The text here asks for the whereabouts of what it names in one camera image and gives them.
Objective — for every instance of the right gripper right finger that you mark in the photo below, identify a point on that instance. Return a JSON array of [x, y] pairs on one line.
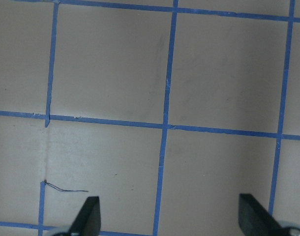
[[254, 220]]

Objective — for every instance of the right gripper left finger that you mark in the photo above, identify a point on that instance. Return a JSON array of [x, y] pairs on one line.
[[88, 220]]

